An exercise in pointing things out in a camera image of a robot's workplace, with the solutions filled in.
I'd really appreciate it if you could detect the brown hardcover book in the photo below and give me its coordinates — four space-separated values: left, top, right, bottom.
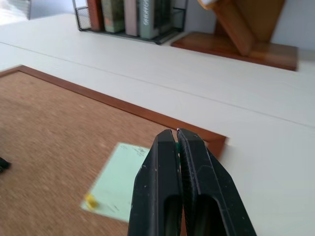
86 0 105 31

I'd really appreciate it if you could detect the cork board with wooden frame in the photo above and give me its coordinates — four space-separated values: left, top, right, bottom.
0 65 227 236

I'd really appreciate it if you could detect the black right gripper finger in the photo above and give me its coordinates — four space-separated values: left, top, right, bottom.
127 129 184 236
177 128 258 236

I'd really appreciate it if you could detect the wooden desktop stand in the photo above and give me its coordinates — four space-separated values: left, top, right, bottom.
171 0 299 72

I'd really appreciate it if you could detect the green paper note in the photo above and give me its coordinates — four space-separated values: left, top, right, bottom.
80 142 151 224

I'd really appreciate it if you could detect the green patterned book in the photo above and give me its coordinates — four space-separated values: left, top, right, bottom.
101 0 126 33

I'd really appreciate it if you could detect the pinkish beige book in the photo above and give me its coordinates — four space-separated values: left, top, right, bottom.
124 0 141 36

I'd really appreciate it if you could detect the black mesh book rack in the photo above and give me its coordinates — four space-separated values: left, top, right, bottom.
72 0 189 46

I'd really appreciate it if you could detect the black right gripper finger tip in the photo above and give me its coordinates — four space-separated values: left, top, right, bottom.
0 157 10 174

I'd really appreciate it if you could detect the grey ribbed panel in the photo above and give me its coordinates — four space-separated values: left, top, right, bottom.
0 0 32 21

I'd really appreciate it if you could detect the yellow pushpin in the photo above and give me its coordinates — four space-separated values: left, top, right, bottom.
84 194 98 208

